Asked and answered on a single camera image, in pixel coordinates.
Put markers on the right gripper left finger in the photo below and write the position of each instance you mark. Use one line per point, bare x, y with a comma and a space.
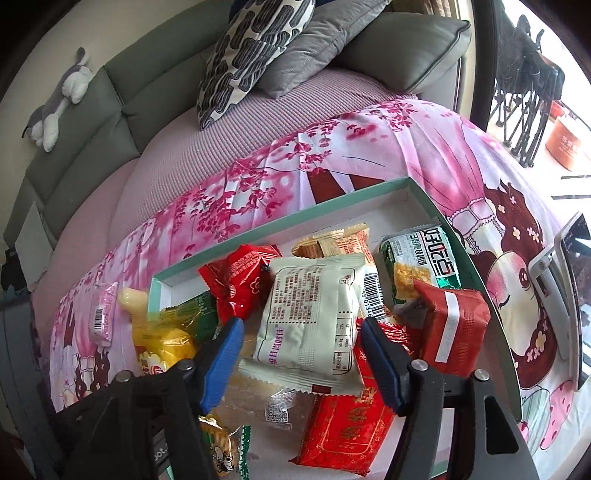
216, 363

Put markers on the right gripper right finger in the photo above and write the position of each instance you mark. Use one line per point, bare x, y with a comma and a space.
389, 362

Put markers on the clear white bun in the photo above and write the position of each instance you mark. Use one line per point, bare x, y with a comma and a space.
248, 401

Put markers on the red foil box packet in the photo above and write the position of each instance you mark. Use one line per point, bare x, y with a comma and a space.
454, 328

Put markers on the green stick snack packet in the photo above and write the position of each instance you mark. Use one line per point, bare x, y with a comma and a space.
196, 316

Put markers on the yellow cake packet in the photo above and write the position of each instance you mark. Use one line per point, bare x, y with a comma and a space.
158, 347

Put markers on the small green snack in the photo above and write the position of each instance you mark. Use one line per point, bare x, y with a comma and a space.
228, 449

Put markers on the cream white snack packet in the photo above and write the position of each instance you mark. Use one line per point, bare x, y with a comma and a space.
308, 328

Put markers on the red gold pastry packet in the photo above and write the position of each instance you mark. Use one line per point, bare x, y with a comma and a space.
345, 433

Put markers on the red heart snack packet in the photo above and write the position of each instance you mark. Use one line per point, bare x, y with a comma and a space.
241, 281

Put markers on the green white walnut cake packet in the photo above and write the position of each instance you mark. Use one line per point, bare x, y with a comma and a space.
421, 253

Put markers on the yellow jelly cup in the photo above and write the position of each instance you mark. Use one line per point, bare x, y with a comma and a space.
134, 302

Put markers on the beige orange biscuit packet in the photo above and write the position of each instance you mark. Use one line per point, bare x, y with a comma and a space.
350, 240

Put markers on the pink wafer packet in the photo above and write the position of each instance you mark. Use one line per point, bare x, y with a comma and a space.
102, 313

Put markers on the teal white tray box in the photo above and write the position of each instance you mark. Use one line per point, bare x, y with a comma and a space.
387, 208

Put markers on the pink cartoon tablecloth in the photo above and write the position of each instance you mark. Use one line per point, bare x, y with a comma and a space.
502, 221

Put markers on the pink sofa seat cover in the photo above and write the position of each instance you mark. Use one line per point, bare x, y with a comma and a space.
177, 159

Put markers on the dark clothes pile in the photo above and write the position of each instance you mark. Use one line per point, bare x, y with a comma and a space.
11, 272

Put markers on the light grey pillow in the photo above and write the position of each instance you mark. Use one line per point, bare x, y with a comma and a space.
33, 248

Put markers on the orange red bucket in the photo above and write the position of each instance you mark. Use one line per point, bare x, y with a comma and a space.
563, 144

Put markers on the grey sofa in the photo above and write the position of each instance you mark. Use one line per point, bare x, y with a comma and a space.
154, 81

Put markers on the grey white plush toy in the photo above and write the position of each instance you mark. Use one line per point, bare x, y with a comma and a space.
42, 128

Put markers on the black folding chair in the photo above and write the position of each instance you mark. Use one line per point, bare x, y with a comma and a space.
526, 85

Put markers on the black white patterned pillow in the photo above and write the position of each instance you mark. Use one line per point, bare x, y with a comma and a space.
258, 32

